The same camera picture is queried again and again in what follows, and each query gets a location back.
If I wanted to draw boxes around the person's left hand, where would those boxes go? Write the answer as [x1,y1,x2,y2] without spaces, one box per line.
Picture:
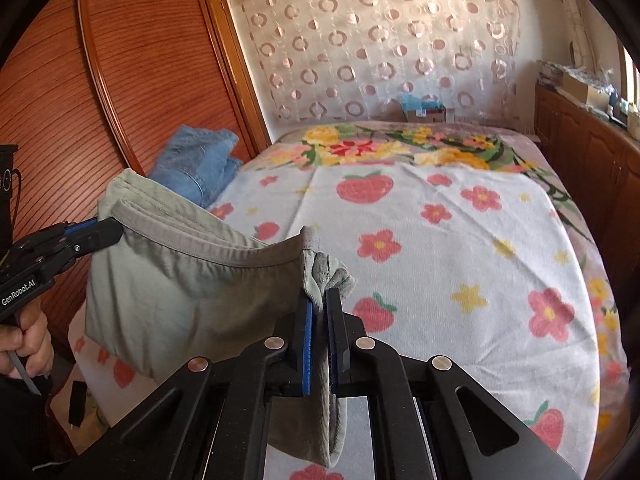
[0,304,55,380]

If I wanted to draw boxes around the circle patterned sheer curtain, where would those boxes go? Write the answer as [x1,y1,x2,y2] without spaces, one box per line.
[226,0,524,124]

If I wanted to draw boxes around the grey-green pants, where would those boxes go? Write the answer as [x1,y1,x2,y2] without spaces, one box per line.
[84,168,359,470]

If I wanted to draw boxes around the wooden cabinet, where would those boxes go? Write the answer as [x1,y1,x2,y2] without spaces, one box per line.
[533,82,640,273]

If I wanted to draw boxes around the plain cardboard box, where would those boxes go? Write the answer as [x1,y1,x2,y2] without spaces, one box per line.
[559,72,609,107]

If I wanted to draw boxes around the window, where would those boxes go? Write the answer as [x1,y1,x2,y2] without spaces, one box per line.
[617,40,640,107]

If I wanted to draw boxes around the floral pink blanket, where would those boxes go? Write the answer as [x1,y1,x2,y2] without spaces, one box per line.
[260,120,632,453]

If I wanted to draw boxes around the strawberry print white sheet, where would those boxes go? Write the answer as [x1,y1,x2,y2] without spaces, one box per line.
[69,162,602,480]

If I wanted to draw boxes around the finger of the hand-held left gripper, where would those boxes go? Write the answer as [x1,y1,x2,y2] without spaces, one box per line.
[31,218,102,252]
[54,219,124,272]

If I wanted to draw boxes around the blue jeans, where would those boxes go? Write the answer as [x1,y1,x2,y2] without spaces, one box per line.
[148,125,245,209]

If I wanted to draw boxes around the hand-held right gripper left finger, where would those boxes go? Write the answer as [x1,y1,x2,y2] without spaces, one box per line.
[56,287,316,480]

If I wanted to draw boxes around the wooden wardrobe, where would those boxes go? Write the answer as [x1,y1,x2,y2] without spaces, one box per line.
[0,0,274,361]

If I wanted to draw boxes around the person's left forearm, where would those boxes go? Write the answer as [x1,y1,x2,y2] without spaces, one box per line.
[0,374,53,466]

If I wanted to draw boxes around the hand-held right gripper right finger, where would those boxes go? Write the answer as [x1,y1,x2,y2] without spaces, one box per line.
[324,287,587,480]

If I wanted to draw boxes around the grey strap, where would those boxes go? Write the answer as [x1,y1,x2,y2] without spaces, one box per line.
[7,350,44,396]

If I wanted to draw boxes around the white patterned window curtain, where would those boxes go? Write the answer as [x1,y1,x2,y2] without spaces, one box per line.
[552,0,622,75]

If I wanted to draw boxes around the stack of packets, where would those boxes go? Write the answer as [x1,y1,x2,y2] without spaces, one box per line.
[536,59,571,87]

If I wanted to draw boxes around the cardboard box with blue bag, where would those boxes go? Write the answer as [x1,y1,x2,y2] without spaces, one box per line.
[398,93,454,122]

